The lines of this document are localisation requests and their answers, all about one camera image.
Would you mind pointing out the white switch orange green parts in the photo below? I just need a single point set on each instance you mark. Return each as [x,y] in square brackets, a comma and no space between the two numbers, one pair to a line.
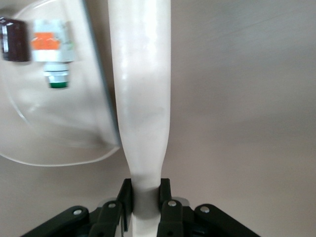
[51,44]

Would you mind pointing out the black cylindrical capacitor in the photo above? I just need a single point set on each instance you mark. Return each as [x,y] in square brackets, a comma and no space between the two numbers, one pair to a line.
[14,39]

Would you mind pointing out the beige plastic dustpan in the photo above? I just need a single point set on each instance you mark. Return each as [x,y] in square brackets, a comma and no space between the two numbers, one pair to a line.
[49,118]

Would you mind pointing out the brown table mat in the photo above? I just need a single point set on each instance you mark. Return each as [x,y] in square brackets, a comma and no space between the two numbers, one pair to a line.
[247,98]

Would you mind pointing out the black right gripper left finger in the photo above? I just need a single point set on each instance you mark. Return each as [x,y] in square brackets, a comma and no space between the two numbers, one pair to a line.
[106,217]

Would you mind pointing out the beige hand brush black bristles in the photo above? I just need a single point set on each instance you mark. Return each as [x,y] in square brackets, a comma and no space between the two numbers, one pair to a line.
[140,74]

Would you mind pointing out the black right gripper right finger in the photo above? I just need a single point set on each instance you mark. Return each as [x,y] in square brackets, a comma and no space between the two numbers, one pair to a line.
[172,217]

